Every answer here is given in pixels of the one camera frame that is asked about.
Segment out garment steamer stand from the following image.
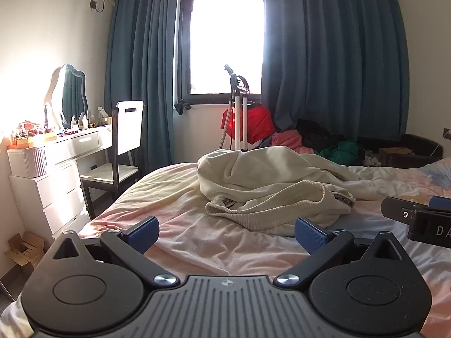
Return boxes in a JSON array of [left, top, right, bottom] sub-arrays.
[[218, 64, 253, 153]]

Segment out black cloth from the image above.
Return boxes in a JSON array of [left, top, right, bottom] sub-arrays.
[[295, 118, 349, 150]]

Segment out wavy white-framed mirror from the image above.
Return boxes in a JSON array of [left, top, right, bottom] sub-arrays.
[[44, 64, 87, 131]]

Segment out red cloth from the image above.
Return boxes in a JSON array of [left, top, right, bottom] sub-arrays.
[[221, 104, 276, 146]]

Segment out open cardboard box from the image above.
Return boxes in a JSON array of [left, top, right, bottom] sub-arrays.
[[3, 232, 49, 276]]

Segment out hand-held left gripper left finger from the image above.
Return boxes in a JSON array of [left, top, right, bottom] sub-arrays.
[[52, 215, 180, 287]]

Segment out bed with pink sheet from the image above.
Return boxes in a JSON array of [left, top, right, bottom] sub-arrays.
[[0, 158, 451, 338]]

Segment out small brown cardboard box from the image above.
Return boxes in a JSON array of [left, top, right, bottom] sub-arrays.
[[378, 146, 417, 164]]

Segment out white ribbed storage box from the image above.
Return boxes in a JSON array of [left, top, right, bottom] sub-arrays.
[[7, 146, 48, 179]]

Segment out cream pants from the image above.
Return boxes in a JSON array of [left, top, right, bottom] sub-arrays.
[[196, 148, 380, 235]]

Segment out orange flat box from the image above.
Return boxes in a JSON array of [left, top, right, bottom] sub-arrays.
[[16, 134, 59, 149]]

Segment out green cloth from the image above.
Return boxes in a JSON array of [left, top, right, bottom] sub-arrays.
[[315, 141, 361, 166]]

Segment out chair with white backrest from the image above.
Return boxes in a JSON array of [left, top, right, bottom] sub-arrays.
[[79, 100, 145, 219]]

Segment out blue cloth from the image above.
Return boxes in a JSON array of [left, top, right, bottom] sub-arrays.
[[251, 135, 274, 150]]

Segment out white vanity desk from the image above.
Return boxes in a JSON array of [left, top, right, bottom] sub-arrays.
[[7, 124, 114, 237]]

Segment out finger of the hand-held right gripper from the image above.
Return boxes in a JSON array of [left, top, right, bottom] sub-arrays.
[[429, 196, 451, 212], [381, 196, 429, 224]]

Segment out teal curtain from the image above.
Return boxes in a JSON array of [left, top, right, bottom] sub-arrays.
[[103, 0, 182, 175], [261, 0, 411, 150]]

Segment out cosmetics on vanity desk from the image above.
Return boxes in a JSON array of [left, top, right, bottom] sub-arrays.
[[7, 107, 110, 146]]

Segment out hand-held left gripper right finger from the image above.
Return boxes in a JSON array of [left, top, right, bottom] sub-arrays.
[[273, 216, 402, 289]]

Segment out window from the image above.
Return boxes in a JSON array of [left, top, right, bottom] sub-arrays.
[[174, 0, 266, 107]]

